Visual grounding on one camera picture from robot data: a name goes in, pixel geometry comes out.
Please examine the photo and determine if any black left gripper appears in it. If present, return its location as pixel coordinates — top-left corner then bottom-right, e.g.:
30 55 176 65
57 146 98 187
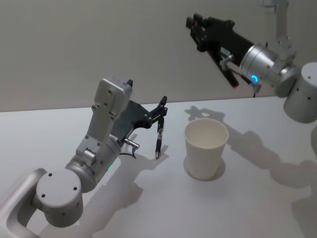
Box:
111 96 169 145

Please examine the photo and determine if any right gripper cable with plug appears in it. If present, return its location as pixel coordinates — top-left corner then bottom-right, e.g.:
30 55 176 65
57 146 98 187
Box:
221 55 261 97

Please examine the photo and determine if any black pen with silver tip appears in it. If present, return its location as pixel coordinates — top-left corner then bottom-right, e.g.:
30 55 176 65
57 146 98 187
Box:
154 123 165 159

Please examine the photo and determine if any gripper cable with plug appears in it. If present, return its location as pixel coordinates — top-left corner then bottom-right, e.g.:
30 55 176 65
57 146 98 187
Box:
221 55 261 97
123 138 141 159

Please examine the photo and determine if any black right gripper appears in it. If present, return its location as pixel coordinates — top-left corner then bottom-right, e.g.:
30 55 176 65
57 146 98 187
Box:
185 13 256 67

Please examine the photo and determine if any left gripper cable with plug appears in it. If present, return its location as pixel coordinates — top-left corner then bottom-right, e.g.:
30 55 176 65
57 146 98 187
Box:
123 138 141 159

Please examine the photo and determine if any white paper cup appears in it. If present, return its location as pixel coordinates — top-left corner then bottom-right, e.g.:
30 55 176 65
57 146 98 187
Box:
183 118 229 181

